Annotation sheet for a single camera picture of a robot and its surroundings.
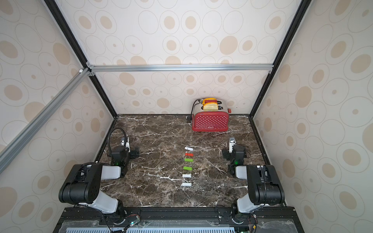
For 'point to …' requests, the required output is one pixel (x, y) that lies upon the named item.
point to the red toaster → (211, 120)
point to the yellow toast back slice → (210, 100)
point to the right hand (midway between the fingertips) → (233, 147)
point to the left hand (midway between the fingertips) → (132, 144)
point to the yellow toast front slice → (211, 106)
